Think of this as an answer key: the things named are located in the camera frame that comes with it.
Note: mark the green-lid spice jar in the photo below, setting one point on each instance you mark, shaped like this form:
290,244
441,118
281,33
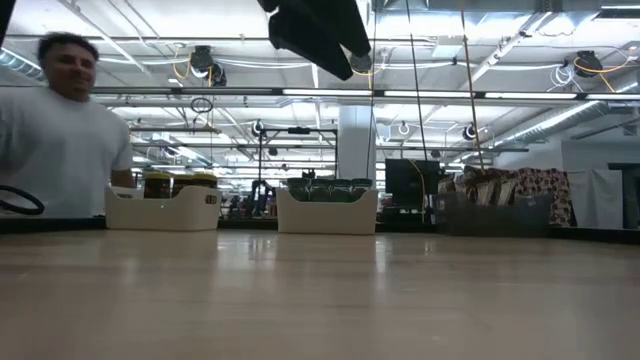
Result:
320,190
341,190
361,187
298,189

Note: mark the yellow-lid spice jar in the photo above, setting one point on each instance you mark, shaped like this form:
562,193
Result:
157,186
205,180
181,184

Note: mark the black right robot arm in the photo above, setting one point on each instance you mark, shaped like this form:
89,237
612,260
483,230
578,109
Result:
315,30

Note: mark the person's forearm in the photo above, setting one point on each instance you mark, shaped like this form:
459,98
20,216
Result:
123,178

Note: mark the white plastic bin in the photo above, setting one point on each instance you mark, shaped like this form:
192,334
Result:
160,212
327,217

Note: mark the black boom stand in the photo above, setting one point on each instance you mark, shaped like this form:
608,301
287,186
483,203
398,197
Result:
300,130

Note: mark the black display on stand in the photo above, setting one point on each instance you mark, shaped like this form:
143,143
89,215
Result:
405,185

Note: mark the long ceiling light bar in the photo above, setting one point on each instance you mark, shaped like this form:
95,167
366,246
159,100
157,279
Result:
325,92

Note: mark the grey plastic bin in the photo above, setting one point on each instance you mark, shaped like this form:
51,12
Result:
492,220

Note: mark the patterned fabric cover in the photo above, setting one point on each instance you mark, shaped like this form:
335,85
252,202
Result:
545,195

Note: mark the person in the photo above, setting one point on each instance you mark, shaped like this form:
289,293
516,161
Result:
60,145

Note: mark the grey cloth cover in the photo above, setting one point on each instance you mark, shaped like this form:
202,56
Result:
595,200

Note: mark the silver ventilation duct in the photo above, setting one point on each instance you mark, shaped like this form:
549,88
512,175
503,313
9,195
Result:
550,122
20,62

